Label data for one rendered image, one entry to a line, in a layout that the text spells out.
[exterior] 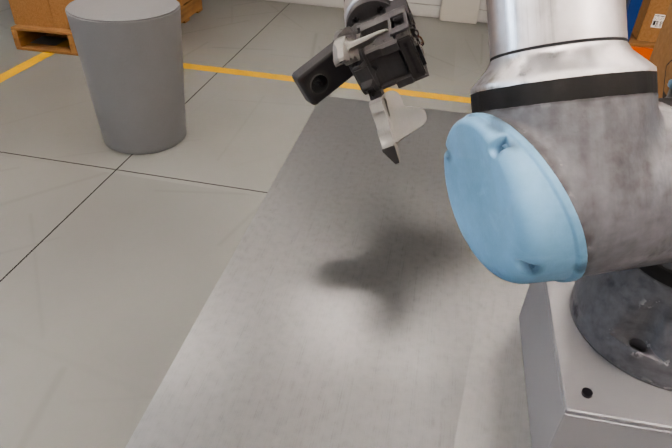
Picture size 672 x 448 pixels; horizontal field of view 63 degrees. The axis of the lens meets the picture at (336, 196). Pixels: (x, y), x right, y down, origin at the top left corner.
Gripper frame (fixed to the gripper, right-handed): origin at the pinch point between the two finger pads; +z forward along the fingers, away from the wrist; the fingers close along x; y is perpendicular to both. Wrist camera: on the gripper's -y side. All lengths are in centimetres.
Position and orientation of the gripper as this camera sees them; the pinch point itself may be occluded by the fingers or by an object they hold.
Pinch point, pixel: (365, 120)
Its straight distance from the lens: 59.4
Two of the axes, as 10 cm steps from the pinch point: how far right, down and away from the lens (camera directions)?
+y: 9.0, -3.1, -3.0
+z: 0.1, 7.0, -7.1
